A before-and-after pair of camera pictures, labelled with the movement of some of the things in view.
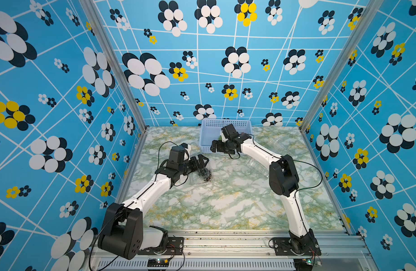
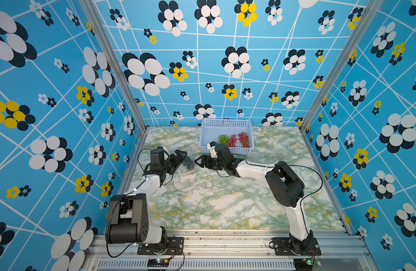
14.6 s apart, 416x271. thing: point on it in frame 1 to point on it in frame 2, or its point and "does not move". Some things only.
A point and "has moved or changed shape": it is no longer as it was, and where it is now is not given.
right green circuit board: [304, 263] does not move
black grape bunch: [205, 173] has moved or changed shape
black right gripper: [219, 143] to [201, 165]
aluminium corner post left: [118, 57] does not move
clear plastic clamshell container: [201, 176] has moved or changed shape
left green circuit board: [157, 262] does not move
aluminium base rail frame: [242, 250] does not move
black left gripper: [202, 164] to [176, 162]
